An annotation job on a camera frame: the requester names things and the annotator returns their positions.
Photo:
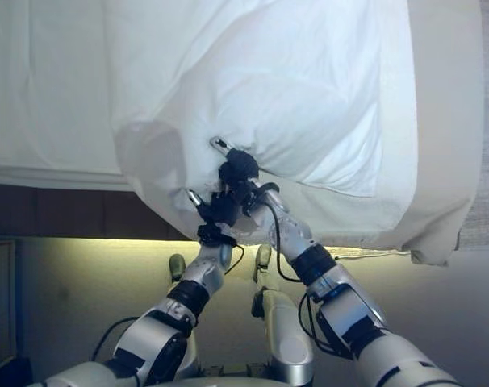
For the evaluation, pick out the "right silver robot leg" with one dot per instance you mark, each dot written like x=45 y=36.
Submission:
x=285 y=322

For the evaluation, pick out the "white sheeted mattress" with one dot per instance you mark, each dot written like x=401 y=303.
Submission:
x=47 y=80

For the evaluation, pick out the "left silver robot leg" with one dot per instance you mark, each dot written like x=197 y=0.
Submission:
x=177 y=266

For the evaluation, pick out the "silver robot leg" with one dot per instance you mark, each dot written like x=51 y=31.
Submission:
x=177 y=266
x=285 y=322

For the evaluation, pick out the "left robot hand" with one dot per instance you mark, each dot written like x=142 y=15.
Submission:
x=218 y=211

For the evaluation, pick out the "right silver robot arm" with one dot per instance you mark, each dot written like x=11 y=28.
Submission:
x=349 y=310

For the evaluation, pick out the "silver robot torso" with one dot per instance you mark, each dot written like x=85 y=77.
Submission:
x=220 y=379

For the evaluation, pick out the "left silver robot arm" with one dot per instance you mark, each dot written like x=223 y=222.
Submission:
x=155 y=334

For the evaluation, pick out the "brown upholstered bed frame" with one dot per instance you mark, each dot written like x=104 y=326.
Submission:
x=67 y=209

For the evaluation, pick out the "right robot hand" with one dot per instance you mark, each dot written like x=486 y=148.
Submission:
x=240 y=167

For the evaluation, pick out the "white duvet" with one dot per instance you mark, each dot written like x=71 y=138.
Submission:
x=268 y=80

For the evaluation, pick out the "beige bed runner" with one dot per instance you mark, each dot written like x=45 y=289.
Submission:
x=446 y=121

